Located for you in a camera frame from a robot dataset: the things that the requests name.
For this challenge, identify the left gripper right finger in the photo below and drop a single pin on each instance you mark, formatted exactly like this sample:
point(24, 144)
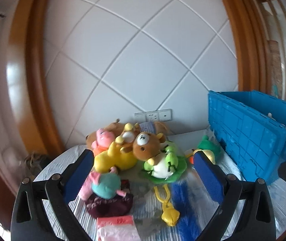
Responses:
point(256, 221)

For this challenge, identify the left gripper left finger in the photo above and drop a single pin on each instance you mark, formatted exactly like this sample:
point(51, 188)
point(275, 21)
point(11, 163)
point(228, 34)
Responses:
point(29, 218)

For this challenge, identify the blue plastic storage crate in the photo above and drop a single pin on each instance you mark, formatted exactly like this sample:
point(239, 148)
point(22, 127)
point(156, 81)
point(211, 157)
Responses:
point(251, 128)

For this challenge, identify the yellow duck green-hat plush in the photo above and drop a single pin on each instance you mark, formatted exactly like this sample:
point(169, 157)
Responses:
point(210, 149)

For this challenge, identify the teal-shirt pink pig plush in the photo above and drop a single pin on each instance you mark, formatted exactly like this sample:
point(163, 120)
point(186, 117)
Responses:
point(105, 185)

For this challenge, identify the pink plastic bag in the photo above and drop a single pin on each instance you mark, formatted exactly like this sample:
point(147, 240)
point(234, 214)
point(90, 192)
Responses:
point(118, 228)

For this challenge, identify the maroon knitted hat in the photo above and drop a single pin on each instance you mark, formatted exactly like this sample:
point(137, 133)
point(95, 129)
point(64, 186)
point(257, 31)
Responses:
point(98, 207)

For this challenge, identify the green frog plush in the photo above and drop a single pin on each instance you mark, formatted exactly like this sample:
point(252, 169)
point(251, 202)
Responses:
point(170, 167)

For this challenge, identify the yellow plush body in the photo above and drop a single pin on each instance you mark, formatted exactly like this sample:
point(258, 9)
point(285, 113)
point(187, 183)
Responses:
point(117, 155)

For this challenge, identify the small pink pig plush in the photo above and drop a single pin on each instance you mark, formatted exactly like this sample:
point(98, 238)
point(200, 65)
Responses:
point(103, 140)

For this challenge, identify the brown deer plush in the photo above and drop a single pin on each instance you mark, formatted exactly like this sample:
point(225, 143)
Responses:
point(127, 132)

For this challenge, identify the brown bear plush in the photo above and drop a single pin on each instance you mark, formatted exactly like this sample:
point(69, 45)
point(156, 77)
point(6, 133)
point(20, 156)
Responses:
point(147, 145)

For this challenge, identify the striped-shirt brown plush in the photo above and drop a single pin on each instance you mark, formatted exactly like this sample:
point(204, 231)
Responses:
point(154, 127)

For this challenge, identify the yellow duck keychain toy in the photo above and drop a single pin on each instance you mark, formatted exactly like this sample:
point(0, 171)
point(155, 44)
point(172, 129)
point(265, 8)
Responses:
point(170, 215)

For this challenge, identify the white wall socket strip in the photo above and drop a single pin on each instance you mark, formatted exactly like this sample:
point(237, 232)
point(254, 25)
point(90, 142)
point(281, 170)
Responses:
point(163, 115)

